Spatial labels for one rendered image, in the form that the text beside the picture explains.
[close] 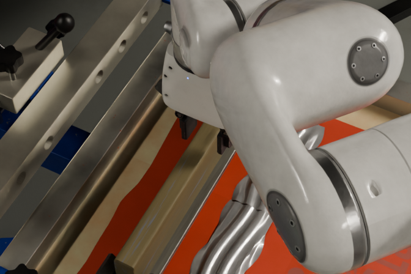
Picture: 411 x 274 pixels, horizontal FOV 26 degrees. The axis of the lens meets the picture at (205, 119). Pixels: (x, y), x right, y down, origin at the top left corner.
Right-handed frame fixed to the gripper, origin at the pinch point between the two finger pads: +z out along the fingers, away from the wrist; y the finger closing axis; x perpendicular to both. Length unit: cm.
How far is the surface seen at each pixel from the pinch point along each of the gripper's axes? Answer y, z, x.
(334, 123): 11.1, 14.7, 20.2
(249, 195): 5.6, 14.1, 2.1
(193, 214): 1.1, 11.0, -6.2
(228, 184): 1.8, 14.8, 2.8
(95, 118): -71, 107, 63
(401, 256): 28.0, 15.5, 3.4
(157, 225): -0.2, 4.6, -13.1
